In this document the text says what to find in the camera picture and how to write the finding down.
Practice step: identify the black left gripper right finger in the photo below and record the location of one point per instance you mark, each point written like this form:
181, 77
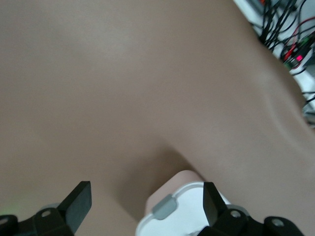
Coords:
215, 209

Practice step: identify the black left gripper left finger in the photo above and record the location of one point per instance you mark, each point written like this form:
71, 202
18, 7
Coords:
76, 209

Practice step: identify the white plastic box lid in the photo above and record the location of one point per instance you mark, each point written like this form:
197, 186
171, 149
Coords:
187, 209

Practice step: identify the grey latch clip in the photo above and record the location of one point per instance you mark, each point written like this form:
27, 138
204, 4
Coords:
165, 207

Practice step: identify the brown table mat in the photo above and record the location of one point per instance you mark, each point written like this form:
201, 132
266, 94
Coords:
123, 86

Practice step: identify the green board with red light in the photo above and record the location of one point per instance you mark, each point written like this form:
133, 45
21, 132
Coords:
299, 58

